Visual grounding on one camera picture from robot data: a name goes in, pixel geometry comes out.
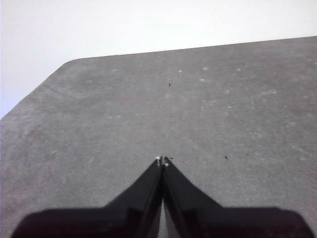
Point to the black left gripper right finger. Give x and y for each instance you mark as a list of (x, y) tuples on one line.
[(218, 220)]

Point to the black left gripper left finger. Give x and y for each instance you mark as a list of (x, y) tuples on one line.
[(111, 220)]

